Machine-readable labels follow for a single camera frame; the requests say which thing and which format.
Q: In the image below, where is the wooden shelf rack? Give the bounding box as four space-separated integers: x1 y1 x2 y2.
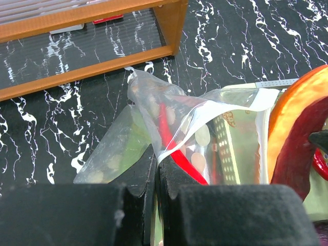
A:
1 1 188 100

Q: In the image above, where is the purple toy eggplant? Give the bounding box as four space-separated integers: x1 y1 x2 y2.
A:
313 220 328 246

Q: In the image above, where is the pale green perforated basket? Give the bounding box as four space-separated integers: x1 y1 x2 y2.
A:
212 78 328 222

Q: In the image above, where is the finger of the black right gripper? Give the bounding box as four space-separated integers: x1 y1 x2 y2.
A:
309 130 328 154

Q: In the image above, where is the red toy chili pepper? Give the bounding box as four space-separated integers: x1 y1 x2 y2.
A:
313 148 327 180
159 103 208 185

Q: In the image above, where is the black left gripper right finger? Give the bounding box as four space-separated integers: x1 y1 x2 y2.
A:
157 158 319 245

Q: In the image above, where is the dark red toy sweet potato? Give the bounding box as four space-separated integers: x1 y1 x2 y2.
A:
271 98 327 200

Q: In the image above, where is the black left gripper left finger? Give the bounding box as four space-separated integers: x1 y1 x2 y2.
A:
1 147 156 245

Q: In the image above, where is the small white item under shelf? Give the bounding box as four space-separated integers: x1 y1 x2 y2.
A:
50 24 85 34

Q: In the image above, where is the clear bag of white discs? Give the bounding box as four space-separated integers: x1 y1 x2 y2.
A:
73 67 280 246

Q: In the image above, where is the small red item under shelf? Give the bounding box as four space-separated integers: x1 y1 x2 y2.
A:
92 14 124 25

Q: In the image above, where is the green toy leaf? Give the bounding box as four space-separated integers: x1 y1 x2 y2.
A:
122 110 151 168

